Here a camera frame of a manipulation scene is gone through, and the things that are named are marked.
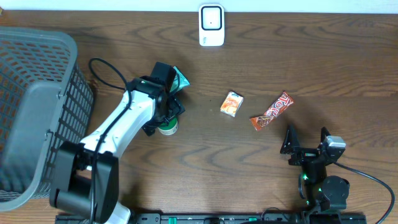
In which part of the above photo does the red chocolate bar wrapper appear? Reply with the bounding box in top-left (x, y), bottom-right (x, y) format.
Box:
top-left (250, 91), bottom-right (294, 131)

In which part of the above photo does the grey plastic shopping basket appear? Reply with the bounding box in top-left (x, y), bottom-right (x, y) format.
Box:
top-left (1, 27), bottom-right (94, 212)

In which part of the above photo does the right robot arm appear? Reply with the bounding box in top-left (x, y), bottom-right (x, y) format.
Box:
top-left (280, 126), bottom-right (349, 213)

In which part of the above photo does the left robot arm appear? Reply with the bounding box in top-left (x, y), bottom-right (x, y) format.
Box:
top-left (50, 77), bottom-right (185, 223)

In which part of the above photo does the green lid jar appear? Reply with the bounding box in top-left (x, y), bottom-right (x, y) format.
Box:
top-left (157, 117), bottom-right (178, 136)

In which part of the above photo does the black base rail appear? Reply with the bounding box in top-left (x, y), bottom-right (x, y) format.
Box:
top-left (55, 212), bottom-right (368, 224)

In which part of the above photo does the white barcode scanner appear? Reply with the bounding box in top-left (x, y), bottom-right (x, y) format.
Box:
top-left (198, 4), bottom-right (225, 47)

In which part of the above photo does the orange snack sachet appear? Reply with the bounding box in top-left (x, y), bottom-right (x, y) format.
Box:
top-left (220, 91), bottom-right (244, 117)

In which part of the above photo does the teal snack packet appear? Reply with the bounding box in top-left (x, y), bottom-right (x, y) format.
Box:
top-left (170, 66), bottom-right (190, 93)

